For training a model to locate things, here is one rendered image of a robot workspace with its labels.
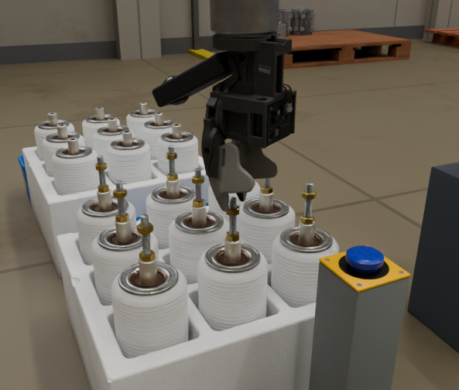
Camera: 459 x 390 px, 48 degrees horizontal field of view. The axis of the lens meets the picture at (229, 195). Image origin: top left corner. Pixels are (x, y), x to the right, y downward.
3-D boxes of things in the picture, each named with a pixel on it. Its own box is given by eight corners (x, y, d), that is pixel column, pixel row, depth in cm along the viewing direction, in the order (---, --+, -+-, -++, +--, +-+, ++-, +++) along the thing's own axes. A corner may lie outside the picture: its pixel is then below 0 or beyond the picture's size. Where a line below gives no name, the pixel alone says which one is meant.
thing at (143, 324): (111, 381, 74) (98, 273, 67) (170, 355, 79) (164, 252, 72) (141, 426, 67) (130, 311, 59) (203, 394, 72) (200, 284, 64)
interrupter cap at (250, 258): (201, 248, 73) (201, 244, 73) (253, 244, 74) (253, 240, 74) (209, 278, 66) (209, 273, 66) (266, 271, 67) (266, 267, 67)
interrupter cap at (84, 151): (87, 146, 115) (87, 143, 115) (96, 156, 109) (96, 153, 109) (53, 151, 112) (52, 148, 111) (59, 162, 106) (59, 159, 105)
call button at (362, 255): (365, 257, 59) (368, 241, 58) (389, 274, 56) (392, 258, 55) (337, 265, 57) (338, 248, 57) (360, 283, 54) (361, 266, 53)
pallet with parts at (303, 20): (354, 46, 441) (357, 5, 428) (414, 60, 373) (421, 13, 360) (228, 53, 405) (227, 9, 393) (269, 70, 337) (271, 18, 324)
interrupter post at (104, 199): (97, 206, 86) (95, 189, 84) (112, 205, 86) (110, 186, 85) (98, 213, 84) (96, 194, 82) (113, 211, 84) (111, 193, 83)
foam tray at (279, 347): (249, 271, 114) (251, 196, 107) (364, 391, 82) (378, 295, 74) (68, 318, 98) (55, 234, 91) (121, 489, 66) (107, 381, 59)
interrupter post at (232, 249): (222, 256, 71) (222, 235, 70) (239, 254, 72) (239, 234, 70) (225, 265, 69) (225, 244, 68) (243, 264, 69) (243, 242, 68)
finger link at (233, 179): (244, 226, 61) (251, 148, 58) (203, 213, 64) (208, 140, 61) (257, 220, 63) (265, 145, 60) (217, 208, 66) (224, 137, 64)
